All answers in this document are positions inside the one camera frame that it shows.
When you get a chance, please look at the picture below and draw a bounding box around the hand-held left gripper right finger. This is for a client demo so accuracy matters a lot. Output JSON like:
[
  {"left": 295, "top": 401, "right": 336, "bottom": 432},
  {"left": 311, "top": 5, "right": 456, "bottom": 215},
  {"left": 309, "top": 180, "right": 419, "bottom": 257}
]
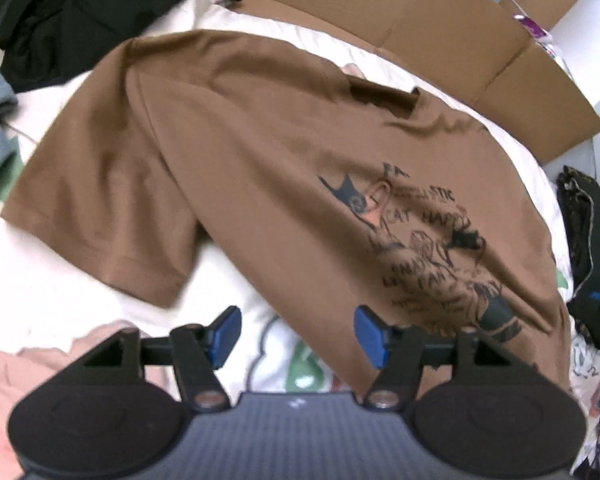
[{"left": 354, "top": 305, "right": 536, "bottom": 413}]

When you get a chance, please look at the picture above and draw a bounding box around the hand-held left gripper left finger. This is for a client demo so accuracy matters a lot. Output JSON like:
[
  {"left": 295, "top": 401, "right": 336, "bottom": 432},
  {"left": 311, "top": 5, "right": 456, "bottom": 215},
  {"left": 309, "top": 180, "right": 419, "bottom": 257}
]
[{"left": 70, "top": 306, "right": 243, "bottom": 413}]

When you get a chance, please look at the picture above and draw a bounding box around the brown printed t-shirt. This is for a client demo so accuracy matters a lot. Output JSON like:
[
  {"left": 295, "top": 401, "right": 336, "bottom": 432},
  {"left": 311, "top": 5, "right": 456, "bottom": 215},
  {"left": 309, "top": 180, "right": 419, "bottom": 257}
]
[{"left": 0, "top": 30, "right": 573, "bottom": 401}]

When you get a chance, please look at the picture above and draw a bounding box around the white printed blanket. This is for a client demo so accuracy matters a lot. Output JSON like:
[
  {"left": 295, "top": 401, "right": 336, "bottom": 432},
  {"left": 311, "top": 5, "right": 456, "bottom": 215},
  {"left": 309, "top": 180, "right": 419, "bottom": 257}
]
[{"left": 0, "top": 0, "right": 600, "bottom": 480}]

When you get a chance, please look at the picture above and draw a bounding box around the leopard print garment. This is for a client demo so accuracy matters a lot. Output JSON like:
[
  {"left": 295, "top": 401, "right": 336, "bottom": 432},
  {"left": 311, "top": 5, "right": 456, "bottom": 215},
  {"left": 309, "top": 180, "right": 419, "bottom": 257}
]
[{"left": 557, "top": 165, "right": 598, "bottom": 286}]

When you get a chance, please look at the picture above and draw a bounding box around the brown cardboard sheet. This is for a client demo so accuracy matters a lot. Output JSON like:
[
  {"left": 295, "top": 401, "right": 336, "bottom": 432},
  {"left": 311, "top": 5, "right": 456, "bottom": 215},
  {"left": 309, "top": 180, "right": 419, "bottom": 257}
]
[{"left": 207, "top": 0, "right": 600, "bottom": 166}]

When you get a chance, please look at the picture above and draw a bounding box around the black clothing pile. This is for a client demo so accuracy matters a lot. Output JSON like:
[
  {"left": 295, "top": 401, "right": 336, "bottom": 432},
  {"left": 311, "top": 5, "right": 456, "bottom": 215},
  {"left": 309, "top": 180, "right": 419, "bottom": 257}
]
[{"left": 0, "top": 0, "right": 243, "bottom": 93}]

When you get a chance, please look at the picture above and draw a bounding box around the purple detergent packet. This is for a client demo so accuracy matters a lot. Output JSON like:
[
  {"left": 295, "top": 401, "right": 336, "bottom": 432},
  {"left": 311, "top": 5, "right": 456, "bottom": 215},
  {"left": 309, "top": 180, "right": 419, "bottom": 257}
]
[{"left": 514, "top": 14, "right": 556, "bottom": 45}]

